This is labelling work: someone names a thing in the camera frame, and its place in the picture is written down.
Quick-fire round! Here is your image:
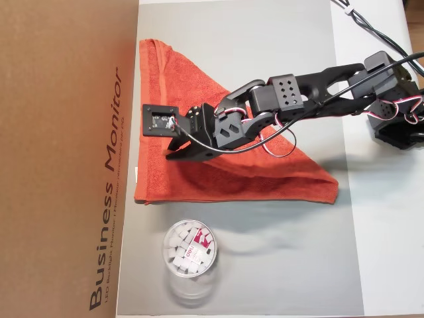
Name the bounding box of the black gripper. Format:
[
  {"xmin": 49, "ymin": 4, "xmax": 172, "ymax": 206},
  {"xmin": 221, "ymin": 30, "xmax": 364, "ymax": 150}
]
[{"xmin": 165, "ymin": 103, "xmax": 220, "ymax": 163}]

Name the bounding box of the orange terry towel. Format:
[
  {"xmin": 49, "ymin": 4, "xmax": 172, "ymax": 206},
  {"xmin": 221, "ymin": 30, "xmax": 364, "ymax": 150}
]
[{"xmin": 134, "ymin": 38, "xmax": 339, "ymax": 205}]

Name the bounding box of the red white paper label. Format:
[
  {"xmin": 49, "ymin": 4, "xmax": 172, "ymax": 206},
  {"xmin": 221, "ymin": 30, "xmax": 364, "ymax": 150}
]
[{"xmin": 187, "ymin": 227, "xmax": 213, "ymax": 263}]

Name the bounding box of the clear plastic jar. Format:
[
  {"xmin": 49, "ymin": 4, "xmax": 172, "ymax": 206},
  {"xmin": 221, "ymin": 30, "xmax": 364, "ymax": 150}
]
[{"xmin": 161, "ymin": 219, "xmax": 220, "ymax": 307}]

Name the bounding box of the grey table mat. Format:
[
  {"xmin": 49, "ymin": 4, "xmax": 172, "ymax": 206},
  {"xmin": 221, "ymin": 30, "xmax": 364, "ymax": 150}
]
[{"xmin": 115, "ymin": 3, "xmax": 365, "ymax": 316}]

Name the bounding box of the brown cardboard monitor box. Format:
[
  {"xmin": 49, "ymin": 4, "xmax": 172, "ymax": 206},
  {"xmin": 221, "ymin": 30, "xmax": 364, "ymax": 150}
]
[{"xmin": 0, "ymin": 0, "xmax": 140, "ymax": 318}]

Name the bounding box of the black square wrist camera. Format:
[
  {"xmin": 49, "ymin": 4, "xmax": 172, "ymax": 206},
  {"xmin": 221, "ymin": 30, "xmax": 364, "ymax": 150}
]
[{"xmin": 141, "ymin": 104, "xmax": 182, "ymax": 138}]

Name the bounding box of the red white servo wire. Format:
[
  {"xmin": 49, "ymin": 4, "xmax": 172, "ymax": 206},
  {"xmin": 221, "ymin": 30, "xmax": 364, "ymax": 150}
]
[
  {"xmin": 215, "ymin": 107, "xmax": 297, "ymax": 158},
  {"xmin": 390, "ymin": 94, "xmax": 424, "ymax": 125}
]

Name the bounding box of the thin black camera cable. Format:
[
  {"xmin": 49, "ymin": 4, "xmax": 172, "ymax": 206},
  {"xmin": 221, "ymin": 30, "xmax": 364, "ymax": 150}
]
[{"xmin": 172, "ymin": 52, "xmax": 424, "ymax": 155}]

